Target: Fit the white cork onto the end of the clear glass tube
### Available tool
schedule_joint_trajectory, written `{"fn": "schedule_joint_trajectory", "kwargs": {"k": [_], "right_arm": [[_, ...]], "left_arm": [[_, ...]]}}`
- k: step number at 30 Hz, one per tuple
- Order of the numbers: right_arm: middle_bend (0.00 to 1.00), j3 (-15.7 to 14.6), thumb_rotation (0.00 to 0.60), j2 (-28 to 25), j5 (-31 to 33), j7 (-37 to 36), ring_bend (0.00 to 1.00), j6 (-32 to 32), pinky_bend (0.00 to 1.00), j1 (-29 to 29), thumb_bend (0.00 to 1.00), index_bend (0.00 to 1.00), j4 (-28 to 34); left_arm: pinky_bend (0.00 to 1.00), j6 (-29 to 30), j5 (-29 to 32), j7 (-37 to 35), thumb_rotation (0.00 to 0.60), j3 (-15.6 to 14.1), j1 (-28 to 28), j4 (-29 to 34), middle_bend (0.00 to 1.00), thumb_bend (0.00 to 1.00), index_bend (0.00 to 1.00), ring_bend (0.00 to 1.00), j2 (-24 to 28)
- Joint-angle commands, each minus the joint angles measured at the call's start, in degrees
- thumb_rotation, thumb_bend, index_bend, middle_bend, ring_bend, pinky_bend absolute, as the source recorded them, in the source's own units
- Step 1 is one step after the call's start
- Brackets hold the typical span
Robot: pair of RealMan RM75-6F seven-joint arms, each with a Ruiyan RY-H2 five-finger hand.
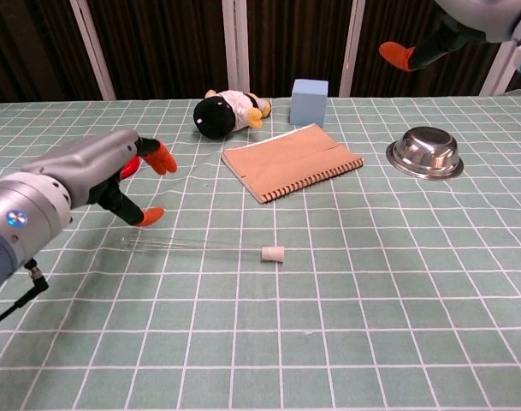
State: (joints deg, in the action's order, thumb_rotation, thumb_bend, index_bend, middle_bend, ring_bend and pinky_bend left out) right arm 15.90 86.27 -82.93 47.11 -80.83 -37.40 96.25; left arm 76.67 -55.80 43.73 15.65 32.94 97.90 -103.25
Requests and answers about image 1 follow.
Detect right robot hand silver orange fingertips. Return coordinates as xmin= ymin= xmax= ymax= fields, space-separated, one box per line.
xmin=378 ymin=0 xmax=521 ymax=72

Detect left robot hand silver orange fingertips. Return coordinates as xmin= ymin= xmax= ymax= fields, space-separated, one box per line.
xmin=21 ymin=129 xmax=178 ymax=228

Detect clear glass test tube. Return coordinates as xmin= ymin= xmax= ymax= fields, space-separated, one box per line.
xmin=121 ymin=235 xmax=266 ymax=263

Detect white rubber stopper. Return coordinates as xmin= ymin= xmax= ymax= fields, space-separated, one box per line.
xmin=260 ymin=245 xmax=287 ymax=265

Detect red round plastic disc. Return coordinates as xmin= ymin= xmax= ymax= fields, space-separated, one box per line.
xmin=119 ymin=155 xmax=141 ymax=181

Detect upturned stainless steel bowl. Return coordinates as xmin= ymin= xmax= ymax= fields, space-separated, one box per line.
xmin=385 ymin=126 xmax=465 ymax=182

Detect black white plush penguin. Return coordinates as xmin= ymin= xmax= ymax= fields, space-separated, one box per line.
xmin=192 ymin=88 xmax=273 ymax=140

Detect dark brown pleated curtain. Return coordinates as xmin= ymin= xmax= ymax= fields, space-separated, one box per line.
xmin=0 ymin=0 xmax=521 ymax=104

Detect light blue foam cube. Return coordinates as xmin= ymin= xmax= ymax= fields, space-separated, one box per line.
xmin=289 ymin=78 xmax=329 ymax=128

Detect brown spiral notebook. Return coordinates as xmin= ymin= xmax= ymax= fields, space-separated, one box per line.
xmin=220 ymin=122 xmax=364 ymax=206

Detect green checked tablecloth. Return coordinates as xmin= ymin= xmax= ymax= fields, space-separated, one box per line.
xmin=0 ymin=88 xmax=521 ymax=411

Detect white frame post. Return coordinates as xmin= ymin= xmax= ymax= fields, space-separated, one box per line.
xmin=338 ymin=0 xmax=366 ymax=98
xmin=69 ymin=0 xmax=117 ymax=102
xmin=479 ymin=41 xmax=521 ymax=97
xmin=222 ymin=0 xmax=251 ymax=93

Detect black cable with angled plug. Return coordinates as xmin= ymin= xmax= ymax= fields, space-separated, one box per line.
xmin=0 ymin=258 xmax=50 ymax=331

